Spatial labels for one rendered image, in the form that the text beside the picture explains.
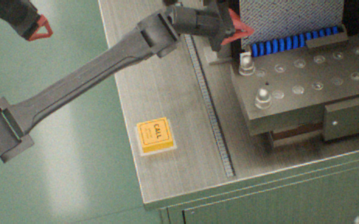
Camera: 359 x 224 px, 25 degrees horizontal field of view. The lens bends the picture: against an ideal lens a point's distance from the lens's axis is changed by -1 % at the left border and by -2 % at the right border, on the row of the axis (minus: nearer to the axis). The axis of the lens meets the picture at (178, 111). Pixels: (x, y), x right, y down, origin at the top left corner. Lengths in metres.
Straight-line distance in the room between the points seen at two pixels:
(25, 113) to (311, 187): 0.71
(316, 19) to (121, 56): 0.47
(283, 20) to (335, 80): 0.17
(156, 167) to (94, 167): 1.12
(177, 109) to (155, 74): 0.12
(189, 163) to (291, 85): 0.28
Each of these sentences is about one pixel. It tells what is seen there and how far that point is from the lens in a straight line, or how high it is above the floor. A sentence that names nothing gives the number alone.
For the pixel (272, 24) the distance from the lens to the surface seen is 1.78.
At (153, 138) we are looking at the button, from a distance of 1.81.
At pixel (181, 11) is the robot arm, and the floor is 1.19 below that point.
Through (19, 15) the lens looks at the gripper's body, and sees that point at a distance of 1.81.
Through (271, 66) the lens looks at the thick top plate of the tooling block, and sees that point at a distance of 1.77.
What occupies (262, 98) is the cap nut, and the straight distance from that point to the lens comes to 1.68.
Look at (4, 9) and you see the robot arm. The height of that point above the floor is 1.19.
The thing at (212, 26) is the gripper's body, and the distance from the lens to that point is 1.70.
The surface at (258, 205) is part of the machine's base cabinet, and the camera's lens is 1.89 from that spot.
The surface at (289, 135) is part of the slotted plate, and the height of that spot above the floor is 0.92.
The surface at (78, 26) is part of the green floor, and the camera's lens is 3.33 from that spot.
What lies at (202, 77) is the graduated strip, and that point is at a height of 0.90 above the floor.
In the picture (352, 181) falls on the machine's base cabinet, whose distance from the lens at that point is 1.93.
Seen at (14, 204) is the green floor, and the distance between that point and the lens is 2.89.
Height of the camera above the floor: 2.41
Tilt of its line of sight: 54 degrees down
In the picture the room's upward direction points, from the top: 9 degrees counter-clockwise
